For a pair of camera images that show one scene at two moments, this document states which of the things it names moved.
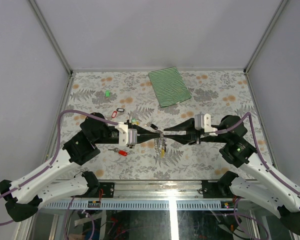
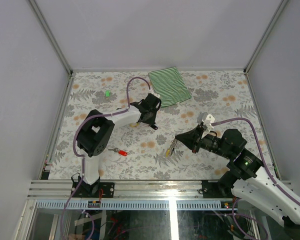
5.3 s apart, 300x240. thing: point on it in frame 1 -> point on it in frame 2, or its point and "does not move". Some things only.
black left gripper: (141, 131) -> (151, 121)
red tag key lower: (121, 152) does not move
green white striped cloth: (169, 86) does not move
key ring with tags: (160, 142) -> (172, 144)
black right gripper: (188, 125) -> (192, 138)
